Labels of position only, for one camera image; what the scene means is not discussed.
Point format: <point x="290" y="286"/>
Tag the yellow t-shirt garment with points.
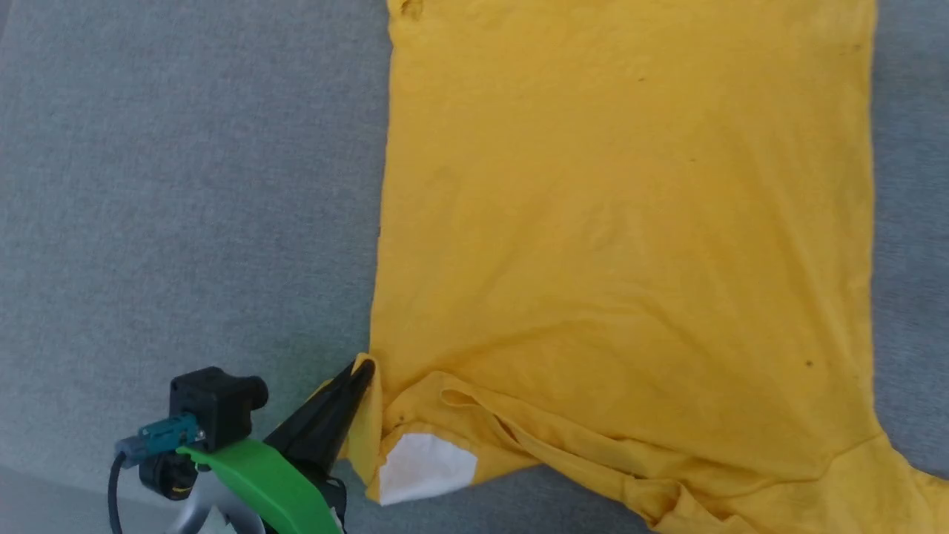
<point x="630" y="222"/>

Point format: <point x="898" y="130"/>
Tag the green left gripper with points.
<point x="274" y="482"/>

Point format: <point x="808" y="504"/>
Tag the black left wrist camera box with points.
<point x="215" y="400"/>

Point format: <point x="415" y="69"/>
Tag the grey fabric sofa cushion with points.
<point x="185" y="185"/>

